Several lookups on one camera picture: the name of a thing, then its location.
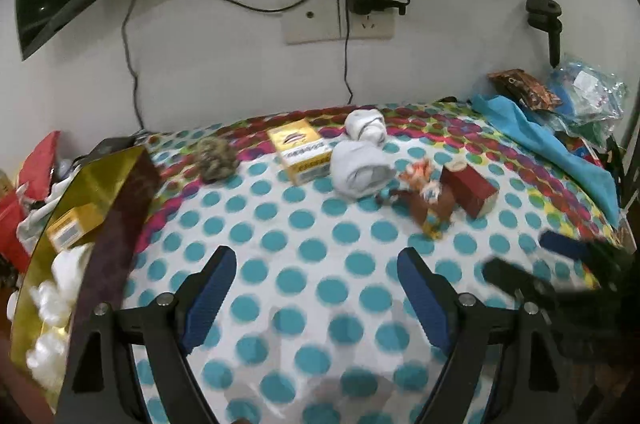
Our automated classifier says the wall socket plate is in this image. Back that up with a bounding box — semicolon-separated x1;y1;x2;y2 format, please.
280;0;396;46

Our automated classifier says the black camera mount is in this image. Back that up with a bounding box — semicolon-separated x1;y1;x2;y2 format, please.
524;0;564;66

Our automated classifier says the pile of white sock rolls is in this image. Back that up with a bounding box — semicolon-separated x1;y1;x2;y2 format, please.
25;248;97;391

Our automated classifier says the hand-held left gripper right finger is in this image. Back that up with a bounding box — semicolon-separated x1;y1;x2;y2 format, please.
397;247;583;424

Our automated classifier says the red carton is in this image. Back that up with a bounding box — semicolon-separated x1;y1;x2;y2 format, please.
438;161;500;219

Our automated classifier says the brown snack packet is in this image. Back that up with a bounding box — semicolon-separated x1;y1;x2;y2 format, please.
488;69;564;110

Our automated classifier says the yellow and white carton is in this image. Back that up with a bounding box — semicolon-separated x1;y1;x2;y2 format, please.
266;117;335;186

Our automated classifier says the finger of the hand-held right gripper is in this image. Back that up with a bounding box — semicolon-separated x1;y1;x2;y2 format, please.
481;257;562;314
539;231;603;264

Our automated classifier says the red packaging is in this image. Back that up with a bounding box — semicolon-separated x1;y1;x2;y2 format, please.
0;131;63;273

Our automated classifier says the camouflage sock ball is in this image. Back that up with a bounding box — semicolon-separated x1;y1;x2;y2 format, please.
193;137;239;183

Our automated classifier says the polka dot tablecloth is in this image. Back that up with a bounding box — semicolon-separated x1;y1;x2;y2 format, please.
120;102;627;424

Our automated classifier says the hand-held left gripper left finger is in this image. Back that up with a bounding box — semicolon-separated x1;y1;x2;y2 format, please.
54;245;237;424

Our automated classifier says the grey white sock roll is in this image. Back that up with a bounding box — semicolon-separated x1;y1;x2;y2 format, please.
330;139;396;198

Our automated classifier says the colourful toy figure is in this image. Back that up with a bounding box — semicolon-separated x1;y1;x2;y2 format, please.
377;157;459;240

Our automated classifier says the small yellow carton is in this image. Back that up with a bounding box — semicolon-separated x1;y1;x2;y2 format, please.
46;205;109;251

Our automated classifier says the blue cloth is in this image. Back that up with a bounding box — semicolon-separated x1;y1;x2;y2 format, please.
470;94;622;226

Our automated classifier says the gold storage box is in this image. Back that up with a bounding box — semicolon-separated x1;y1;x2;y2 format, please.
10;147;162;411

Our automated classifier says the clear plastic bag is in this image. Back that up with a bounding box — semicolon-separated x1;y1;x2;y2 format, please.
544;58;629;126

